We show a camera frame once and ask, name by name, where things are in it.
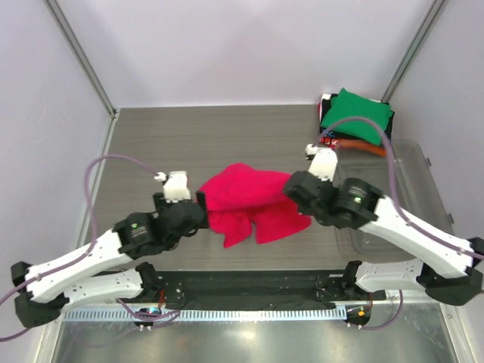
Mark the red t shirt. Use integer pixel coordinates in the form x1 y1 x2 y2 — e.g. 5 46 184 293
200 163 312 249

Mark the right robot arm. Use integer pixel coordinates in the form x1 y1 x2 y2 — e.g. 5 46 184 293
283 171 483 306

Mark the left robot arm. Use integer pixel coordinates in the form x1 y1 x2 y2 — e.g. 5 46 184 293
11 191 208 328

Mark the green folded t shirt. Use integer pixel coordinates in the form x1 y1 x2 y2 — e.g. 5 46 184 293
321 88 394 146

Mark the clear plastic bin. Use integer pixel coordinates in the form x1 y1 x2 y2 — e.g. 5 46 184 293
334 139 453 262

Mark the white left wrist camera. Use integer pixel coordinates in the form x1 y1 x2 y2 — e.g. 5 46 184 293
154 171 191 203

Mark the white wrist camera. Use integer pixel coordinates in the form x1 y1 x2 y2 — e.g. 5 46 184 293
305 144 338 182
154 171 191 203

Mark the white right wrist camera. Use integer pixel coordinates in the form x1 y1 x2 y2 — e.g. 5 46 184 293
305 144 338 182

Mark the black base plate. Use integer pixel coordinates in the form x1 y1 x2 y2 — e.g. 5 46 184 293
116 269 386 311

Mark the white slotted cable duct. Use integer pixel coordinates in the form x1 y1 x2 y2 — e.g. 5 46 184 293
64 306 347 322

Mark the right aluminium frame post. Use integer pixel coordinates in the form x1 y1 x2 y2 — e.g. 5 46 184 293
380 0 448 103

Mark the aluminium frame post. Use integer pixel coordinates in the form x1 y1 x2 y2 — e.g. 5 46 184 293
43 0 119 121
380 0 448 103

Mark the left aluminium frame post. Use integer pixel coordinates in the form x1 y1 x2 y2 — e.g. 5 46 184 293
43 0 119 121

